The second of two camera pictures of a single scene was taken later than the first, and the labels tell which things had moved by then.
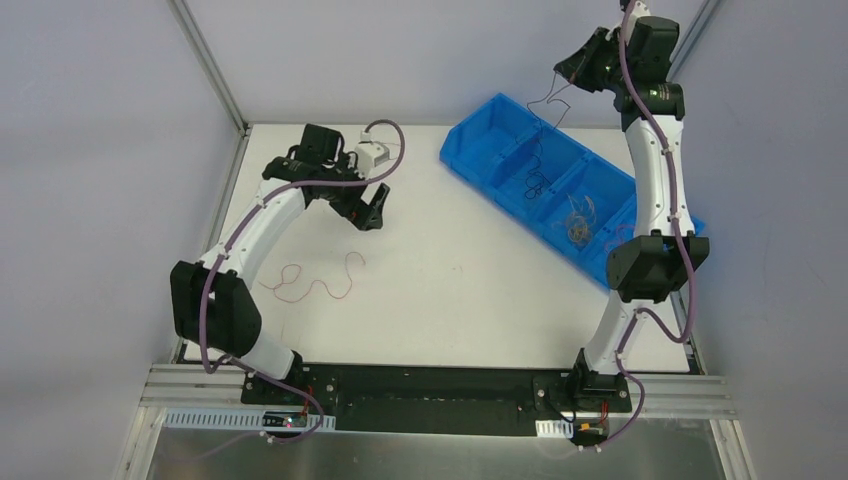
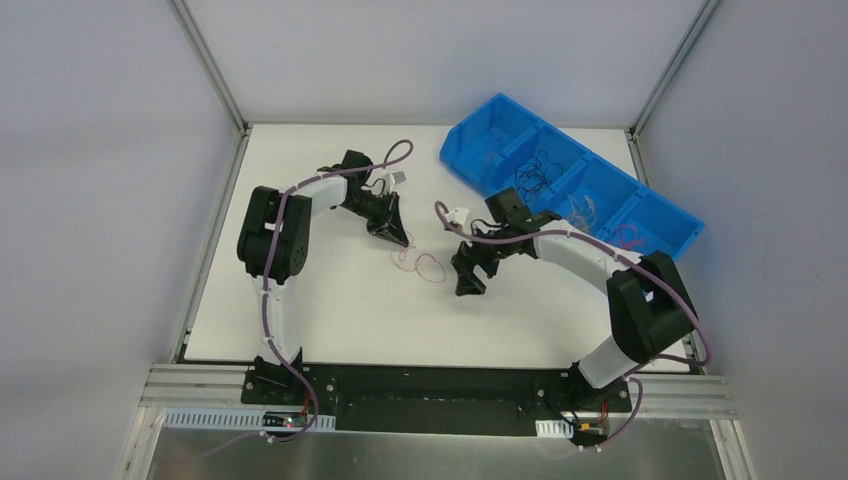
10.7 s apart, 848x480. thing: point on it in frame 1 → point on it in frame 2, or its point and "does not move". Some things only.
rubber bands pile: (536, 181) → (530, 177)
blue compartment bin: (568, 200) does not move
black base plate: (442, 399) does not move
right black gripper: (592, 69) → (482, 253)
